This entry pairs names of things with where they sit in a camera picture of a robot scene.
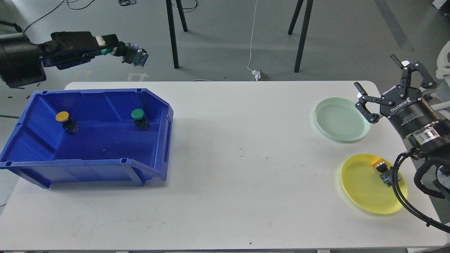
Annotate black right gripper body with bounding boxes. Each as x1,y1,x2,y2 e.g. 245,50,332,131
381,86,441,139

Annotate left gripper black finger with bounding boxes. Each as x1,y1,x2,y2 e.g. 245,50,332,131
46,31,126,56
44,49,102,70

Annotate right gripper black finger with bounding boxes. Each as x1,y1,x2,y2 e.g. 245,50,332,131
391,54,437,98
354,82,396,124

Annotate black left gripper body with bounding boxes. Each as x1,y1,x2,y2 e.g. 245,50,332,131
0,33,52,88

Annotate yellow push button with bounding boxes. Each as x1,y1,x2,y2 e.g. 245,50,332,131
55,111,80,134
370,158,393,187

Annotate green push button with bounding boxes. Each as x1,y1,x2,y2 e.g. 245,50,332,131
131,108,149,131
100,43,148,68

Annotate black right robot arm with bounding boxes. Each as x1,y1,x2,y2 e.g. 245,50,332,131
354,55,449,233

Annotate pale green plate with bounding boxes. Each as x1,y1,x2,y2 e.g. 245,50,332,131
314,97,370,142

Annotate yellow push button in bin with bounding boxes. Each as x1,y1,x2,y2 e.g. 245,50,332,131
55,111,80,134

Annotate yellow plate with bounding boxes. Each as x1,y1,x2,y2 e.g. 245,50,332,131
340,154,403,215

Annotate white chair base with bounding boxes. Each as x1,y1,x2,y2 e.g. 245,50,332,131
424,41,450,118

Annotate blue plastic bin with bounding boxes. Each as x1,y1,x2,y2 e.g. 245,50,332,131
1,88,173,189

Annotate left black tripod legs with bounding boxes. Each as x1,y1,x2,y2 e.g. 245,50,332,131
165,0,188,69

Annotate black tripod legs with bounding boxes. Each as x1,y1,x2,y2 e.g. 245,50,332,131
165,0,188,69
288,0,314,73

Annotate right black tripod legs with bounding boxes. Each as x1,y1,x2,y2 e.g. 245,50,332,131
288,0,314,73

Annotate black floor cables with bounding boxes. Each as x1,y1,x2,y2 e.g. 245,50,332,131
0,0,197,34

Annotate white cable with plug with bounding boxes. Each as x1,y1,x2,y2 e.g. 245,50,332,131
246,0,268,81

